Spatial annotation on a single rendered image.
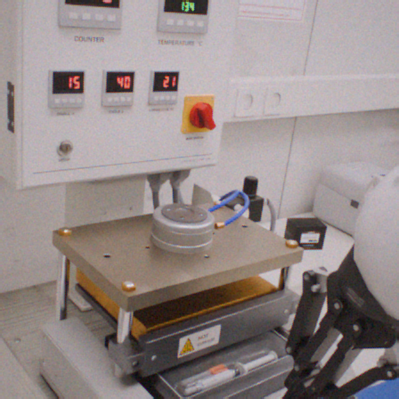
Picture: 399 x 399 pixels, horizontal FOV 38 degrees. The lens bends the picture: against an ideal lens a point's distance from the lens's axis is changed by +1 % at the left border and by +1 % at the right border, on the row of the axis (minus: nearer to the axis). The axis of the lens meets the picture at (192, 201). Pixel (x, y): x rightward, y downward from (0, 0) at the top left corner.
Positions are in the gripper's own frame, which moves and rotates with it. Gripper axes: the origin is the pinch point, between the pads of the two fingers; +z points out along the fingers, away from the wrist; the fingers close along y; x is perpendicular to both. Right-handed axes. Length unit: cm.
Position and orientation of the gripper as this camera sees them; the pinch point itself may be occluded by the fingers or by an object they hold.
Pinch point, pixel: (297, 396)
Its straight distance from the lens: 65.8
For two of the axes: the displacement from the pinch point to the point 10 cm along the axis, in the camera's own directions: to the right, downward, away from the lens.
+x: 8.0, -1.2, 5.8
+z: -3.1, 7.5, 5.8
